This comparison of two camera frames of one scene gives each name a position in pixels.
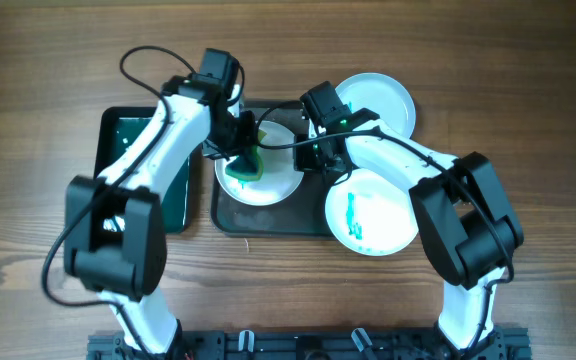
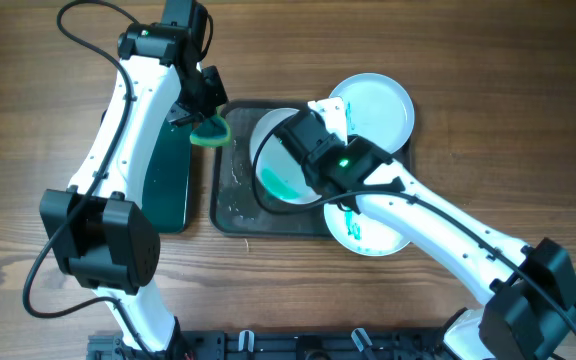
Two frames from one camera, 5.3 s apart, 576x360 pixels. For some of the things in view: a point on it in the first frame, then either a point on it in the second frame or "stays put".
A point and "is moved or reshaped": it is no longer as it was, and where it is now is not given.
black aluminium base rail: x=501 y=344 stays put
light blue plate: x=385 y=97 stays put
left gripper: x=244 y=142 -> x=203 y=103
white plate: x=278 y=181 is moved or reshaped
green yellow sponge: x=247 y=166 is moved or reshaped
